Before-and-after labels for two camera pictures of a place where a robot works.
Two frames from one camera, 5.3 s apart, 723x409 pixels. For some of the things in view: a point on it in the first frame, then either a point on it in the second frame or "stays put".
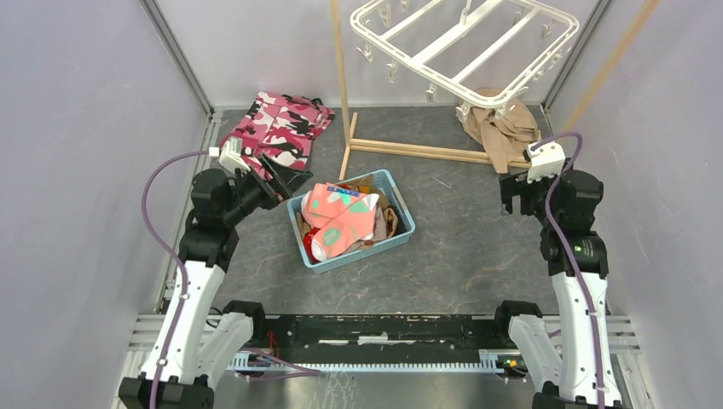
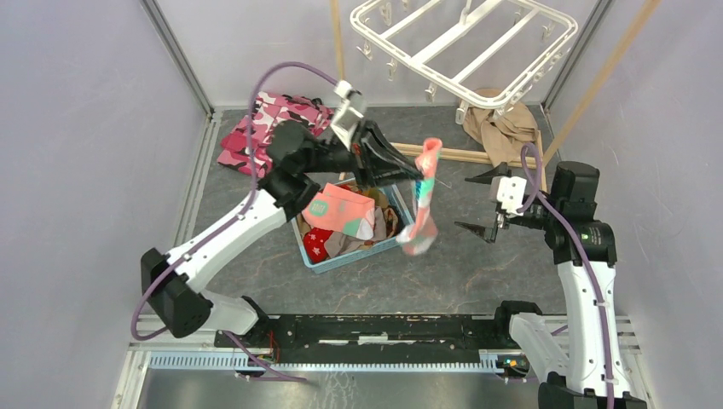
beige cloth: x=506 y=139 stays put
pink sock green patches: x=352 y=226 -> x=420 y=236
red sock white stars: x=307 y=241 stays put
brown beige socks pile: x=387 y=221 stays put
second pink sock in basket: x=324 y=201 stays put
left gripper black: x=288 y=181 -> x=370 y=149
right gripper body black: x=533 y=197 -> x=529 y=219
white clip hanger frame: x=471 y=54 stays put
